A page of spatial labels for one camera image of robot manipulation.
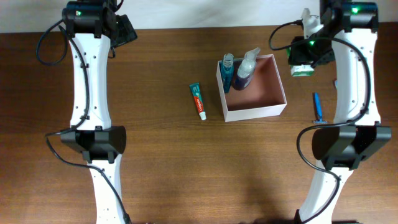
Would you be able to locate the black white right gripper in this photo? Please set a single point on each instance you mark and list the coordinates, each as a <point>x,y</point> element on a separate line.
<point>298,57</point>

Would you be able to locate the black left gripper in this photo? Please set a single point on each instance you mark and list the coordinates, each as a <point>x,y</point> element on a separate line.
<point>127,32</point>

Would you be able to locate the green white soap bar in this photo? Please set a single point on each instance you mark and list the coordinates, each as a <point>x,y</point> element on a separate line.
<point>301,70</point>

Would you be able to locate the blue disposable razor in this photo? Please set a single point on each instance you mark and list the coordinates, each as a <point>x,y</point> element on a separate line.
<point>318,109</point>

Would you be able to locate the blue foam soap dispenser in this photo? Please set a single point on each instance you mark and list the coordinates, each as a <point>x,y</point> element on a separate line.
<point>246,69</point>

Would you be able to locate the green mouthwash bottle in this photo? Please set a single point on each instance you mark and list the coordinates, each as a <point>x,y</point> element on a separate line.
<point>227,71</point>

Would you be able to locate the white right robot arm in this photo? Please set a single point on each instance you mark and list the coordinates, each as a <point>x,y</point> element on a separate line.
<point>344,32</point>

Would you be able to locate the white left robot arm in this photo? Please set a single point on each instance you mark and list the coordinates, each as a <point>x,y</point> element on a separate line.
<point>93,29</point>

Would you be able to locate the pink cardboard box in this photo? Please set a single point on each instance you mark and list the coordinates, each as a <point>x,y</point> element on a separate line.
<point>263,97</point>

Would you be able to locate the green red toothpaste tube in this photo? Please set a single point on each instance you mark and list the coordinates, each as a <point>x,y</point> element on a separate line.
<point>195,90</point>

